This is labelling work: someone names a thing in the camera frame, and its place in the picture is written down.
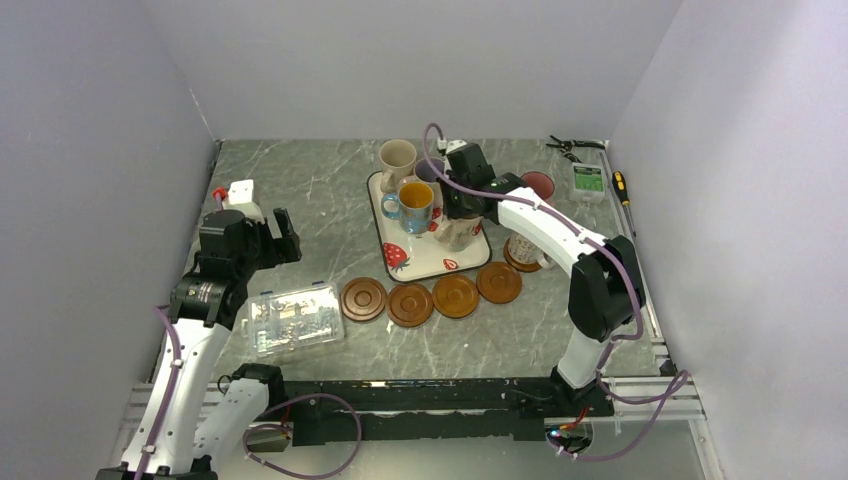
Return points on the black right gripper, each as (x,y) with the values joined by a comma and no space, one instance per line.
(451,210)

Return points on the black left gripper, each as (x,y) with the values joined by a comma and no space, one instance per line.
(281,249)

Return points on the grey purple mug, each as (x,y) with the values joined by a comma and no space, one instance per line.
(426,172)

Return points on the blue mug yellow inside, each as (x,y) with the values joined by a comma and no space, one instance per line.
(411,206)

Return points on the cream patterned mug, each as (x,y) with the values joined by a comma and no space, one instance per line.
(455,235)

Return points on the pink mug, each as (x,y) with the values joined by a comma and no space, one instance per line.
(543,187)

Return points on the clear plastic parts box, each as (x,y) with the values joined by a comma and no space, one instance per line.
(295,319)

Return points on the white mug orange inside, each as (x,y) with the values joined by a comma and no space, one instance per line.
(525,251)

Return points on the brown wooden coaster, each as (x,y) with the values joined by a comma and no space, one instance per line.
(363,299)
(499,283)
(409,306)
(455,296)
(522,267)

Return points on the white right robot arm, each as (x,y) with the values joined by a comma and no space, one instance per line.
(605,286)

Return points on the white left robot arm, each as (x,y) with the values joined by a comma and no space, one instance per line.
(172,441)

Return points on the cream mug outside tray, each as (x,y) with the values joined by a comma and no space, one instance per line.
(398,158)

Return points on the black pliers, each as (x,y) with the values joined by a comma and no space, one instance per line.
(567,147)

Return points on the white serving tray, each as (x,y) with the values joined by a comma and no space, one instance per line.
(410,258)

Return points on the white green electronic device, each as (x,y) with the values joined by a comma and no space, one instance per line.
(586,183)

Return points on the yellow black screwdriver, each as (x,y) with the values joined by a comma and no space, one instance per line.
(619,185)

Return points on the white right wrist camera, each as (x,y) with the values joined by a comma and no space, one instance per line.
(445,147)

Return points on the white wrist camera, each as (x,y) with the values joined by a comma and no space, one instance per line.
(445,147)
(241,196)

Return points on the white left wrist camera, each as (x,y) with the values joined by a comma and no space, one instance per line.
(241,196)

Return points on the aluminium frame rail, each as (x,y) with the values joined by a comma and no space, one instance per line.
(653,329)

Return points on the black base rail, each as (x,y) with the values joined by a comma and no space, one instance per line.
(520,408)

